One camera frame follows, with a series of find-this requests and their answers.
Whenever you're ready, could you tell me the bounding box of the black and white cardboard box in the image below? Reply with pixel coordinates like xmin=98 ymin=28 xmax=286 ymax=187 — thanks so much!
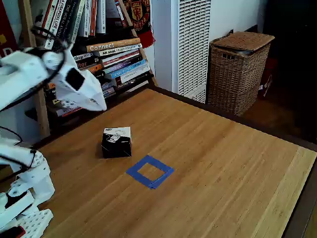
xmin=101 ymin=126 xmax=132 ymax=159

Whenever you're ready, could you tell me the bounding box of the blue tape square target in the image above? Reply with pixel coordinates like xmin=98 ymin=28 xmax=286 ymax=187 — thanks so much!
xmin=126 ymin=155 xmax=175 ymax=190

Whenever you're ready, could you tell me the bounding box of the white pink book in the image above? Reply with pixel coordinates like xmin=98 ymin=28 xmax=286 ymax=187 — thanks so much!
xmin=55 ymin=106 xmax=82 ymax=117

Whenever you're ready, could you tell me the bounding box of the grey blue book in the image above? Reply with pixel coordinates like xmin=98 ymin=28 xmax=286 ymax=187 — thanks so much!
xmin=103 ymin=86 xmax=116 ymax=99

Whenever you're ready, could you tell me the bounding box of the orange flat book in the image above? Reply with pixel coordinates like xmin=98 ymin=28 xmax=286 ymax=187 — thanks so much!
xmin=88 ymin=63 xmax=103 ymax=74

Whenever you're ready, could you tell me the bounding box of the black no filter book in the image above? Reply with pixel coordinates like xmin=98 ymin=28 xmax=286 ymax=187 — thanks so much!
xmin=75 ymin=58 xmax=100 ymax=70

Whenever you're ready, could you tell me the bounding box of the grey white flat book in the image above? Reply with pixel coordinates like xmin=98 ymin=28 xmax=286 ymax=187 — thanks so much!
xmin=73 ymin=53 xmax=93 ymax=62

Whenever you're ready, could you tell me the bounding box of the purple book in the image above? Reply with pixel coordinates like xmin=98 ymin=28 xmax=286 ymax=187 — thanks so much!
xmin=104 ymin=59 xmax=147 ymax=74

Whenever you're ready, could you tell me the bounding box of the light blue book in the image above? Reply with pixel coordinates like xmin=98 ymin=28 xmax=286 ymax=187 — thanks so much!
xmin=110 ymin=59 xmax=147 ymax=79

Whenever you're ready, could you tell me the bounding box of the dark maroon book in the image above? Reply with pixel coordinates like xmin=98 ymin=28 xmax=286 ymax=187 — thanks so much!
xmin=102 ymin=55 xmax=144 ymax=68

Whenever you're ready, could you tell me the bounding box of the black flat book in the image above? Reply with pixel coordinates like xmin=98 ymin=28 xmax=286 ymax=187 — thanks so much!
xmin=116 ymin=72 xmax=152 ymax=89

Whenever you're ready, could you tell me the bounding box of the red and white book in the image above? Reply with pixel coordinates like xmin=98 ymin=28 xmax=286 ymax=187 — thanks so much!
xmin=101 ymin=49 xmax=141 ymax=63

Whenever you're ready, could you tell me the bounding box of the tan Connect book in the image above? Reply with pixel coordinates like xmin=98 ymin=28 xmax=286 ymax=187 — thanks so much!
xmin=86 ymin=37 xmax=141 ymax=53

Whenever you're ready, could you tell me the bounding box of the grey upright book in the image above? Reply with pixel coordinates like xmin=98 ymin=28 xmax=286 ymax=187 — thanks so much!
xmin=66 ymin=0 xmax=86 ymax=44

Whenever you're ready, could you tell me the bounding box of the dark Moral Animal book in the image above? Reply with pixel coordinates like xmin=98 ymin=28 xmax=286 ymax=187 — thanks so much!
xmin=55 ymin=0 xmax=75 ymax=43

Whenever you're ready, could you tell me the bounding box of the white book red lettering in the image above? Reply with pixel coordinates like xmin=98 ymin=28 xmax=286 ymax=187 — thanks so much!
xmin=44 ymin=0 xmax=66 ymax=50

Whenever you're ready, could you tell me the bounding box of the thin white book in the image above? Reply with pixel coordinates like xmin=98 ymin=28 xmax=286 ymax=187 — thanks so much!
xmin=83 ymin=0 xmax=92 ymax=38

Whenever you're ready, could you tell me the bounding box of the orange spine book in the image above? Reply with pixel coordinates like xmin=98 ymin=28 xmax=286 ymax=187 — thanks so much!
xmin=89 ymin=0 xmax=98 ymax=37

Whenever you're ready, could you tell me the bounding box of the red spine book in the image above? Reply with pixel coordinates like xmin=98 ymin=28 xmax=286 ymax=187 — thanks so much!
xmin=39 ymin=0 xmax=54 ymax=38

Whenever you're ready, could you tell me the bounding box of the white upright book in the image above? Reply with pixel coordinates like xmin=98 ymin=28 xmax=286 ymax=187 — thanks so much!
xmin=96 ymin=0 xmax=106 ymax=34

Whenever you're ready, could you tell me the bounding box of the wooden ladder bookshelf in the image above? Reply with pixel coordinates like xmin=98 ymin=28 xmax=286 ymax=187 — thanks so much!
xmin=18 ymin=0 xmax=159 ymax=139

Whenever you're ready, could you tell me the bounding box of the leaning red book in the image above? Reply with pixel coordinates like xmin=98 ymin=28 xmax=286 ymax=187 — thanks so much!
xmin=114 ymin=0 xmax=129 ymax=28

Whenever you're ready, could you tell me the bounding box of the red poster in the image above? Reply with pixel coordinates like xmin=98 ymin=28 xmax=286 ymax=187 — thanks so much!
xmin=0 ymin=0 xmax=19 ymax=59

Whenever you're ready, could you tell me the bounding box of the red football scarf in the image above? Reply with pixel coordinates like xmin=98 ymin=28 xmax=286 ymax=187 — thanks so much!
xmin=123 ymin=0 xmax=156 ymax=49

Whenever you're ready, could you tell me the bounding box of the brown wicker basket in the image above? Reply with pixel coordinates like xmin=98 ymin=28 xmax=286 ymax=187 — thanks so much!
xmin=207 ymin=31 xmax=275 ymax=117

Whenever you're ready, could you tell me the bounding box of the red and black clamp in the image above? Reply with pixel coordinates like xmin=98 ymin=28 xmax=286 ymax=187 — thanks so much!
xmin=0 ymin=225 xmax=27 ymax=238

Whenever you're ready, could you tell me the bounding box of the red bag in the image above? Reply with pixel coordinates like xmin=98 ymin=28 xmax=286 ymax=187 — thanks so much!
xmin=259 ymin=58 xmax=278 ymax=97

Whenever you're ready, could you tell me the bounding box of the white perforated base plate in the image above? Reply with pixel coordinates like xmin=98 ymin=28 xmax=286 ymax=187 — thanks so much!
xmin=17 ymin=208 xmax=54 ymax=238

